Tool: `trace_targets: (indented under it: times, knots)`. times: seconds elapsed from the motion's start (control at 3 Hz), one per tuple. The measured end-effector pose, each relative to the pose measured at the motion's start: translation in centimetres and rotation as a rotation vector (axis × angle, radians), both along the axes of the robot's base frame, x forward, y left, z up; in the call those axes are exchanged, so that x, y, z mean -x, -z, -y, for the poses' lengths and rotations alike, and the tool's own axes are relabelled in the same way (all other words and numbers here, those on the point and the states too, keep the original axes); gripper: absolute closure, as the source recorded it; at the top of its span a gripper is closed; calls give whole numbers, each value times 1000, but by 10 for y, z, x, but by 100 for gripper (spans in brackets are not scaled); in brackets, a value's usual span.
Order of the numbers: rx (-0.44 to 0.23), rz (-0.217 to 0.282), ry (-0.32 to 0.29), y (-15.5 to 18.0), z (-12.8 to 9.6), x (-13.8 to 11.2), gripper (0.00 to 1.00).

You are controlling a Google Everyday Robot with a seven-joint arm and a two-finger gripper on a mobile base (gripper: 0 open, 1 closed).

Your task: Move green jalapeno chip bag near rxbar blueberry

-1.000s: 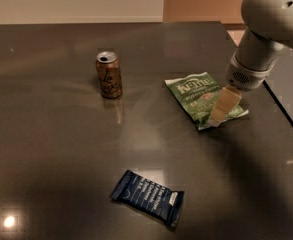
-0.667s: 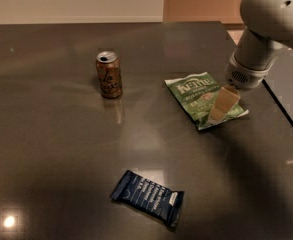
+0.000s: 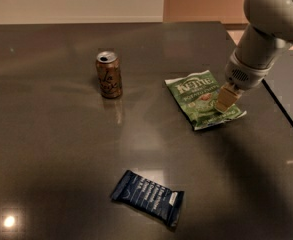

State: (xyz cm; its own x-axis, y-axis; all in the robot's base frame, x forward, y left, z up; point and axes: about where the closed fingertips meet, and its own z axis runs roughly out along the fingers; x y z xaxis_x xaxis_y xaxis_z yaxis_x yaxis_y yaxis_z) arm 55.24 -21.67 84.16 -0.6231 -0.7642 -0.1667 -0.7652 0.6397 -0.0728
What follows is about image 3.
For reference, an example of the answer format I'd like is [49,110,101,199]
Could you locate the brown la croix can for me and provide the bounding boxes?
[96,51,122,99]

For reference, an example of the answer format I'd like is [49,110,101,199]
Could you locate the green jalapeno chip bag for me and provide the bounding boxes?
[165,70,247,130]

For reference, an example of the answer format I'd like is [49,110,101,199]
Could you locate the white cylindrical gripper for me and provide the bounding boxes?
[215,48,272,113]

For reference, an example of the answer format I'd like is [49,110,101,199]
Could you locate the dark blue rxbar wrapper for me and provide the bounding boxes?
[111,170,184,228]

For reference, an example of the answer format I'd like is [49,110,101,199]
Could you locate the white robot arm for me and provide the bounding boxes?
[216,0,293,113]

